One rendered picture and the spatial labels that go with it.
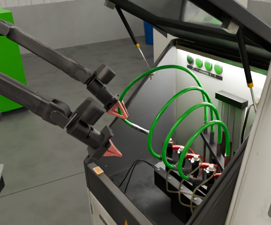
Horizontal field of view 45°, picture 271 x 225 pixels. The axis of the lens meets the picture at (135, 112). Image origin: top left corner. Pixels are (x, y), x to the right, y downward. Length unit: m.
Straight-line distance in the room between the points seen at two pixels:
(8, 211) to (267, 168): 2.31
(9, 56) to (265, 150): 3.73
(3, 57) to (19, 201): 2.00
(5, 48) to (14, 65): 0.24
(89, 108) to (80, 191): 2.05
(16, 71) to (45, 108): 3.49
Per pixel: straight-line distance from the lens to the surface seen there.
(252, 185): 1.11
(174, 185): 1.37
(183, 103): 1.69
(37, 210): 2.89
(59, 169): 3.30
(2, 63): 4.41
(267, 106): 1.04
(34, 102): 0.99
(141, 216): 1.29
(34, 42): 1.42
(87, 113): 0.97
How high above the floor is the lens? 1.83
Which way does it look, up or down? 26 degrees down
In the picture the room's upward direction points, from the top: 3 degrees counter-clockwise
